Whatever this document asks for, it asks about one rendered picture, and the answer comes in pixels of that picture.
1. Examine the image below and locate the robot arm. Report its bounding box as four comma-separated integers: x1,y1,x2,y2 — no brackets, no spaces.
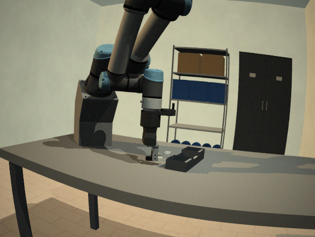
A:
83,0,193,99

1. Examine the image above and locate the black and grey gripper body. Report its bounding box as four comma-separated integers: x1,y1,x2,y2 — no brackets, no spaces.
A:
140,98,176,145

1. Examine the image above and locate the black rack of three bins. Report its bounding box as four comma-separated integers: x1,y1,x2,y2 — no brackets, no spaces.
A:
165,146,205,173

